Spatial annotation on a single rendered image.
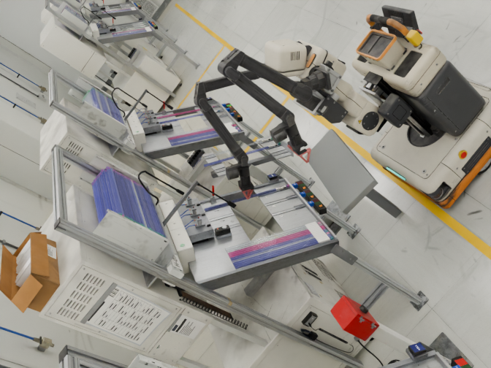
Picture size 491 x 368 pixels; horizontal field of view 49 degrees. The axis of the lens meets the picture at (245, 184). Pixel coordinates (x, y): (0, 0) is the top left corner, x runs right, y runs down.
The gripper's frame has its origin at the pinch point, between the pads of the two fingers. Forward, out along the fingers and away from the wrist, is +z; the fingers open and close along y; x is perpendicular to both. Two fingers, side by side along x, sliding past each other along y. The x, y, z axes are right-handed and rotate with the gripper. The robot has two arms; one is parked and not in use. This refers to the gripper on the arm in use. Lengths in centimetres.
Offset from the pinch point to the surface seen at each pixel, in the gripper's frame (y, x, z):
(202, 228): 25.1, -32.0, -4.7
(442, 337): 88, 69, 57
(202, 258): 41, -37, 1
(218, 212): 5.1, -19.0, 1.2
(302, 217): 31.7, 20.0, 0.9
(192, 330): 61, -51, 26
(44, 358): -41, -142, 107
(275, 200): 9.2, 13.1, 0.9
